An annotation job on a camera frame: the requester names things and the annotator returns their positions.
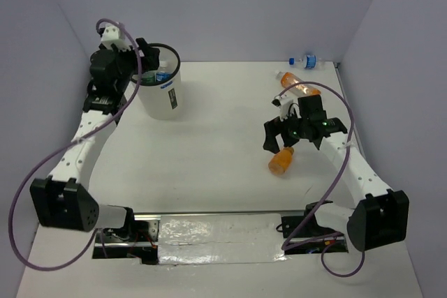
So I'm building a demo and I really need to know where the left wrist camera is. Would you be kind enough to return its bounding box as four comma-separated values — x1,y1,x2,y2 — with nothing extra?
101,23,131,52

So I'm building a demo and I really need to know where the white bin with black rim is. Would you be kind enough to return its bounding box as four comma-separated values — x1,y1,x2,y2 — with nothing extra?
131,43,182,120

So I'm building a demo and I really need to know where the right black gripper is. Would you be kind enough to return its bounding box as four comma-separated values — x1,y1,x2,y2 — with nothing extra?
263,107,309,154

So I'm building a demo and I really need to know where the blue label water bottle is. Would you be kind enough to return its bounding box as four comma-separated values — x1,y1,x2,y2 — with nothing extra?
155,60,171,82

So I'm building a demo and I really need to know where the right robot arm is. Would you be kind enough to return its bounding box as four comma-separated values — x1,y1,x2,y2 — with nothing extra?
263,95,409,252

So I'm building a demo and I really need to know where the small orange juice bottle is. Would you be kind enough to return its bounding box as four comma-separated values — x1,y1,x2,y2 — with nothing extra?
268,147,294,176

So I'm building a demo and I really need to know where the green label clear bottle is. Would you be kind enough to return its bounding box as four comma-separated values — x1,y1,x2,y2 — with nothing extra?
140,70,156,86

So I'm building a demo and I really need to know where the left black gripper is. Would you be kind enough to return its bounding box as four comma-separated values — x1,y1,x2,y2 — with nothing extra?
108,38,159,93

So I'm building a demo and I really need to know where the silver tape strip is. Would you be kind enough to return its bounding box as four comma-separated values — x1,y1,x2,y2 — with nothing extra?
158,214,286,265

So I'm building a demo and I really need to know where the small blue cap bottle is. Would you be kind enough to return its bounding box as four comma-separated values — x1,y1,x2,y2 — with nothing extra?
288,54,325,70

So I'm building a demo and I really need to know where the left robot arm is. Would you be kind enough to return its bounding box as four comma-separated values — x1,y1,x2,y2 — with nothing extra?
30,43,138,241

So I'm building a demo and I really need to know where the long orange label bottle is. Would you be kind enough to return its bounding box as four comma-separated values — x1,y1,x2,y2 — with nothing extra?
274,71,321,98

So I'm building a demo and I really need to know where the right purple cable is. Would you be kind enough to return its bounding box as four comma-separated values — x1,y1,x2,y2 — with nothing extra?
281,81,367,278

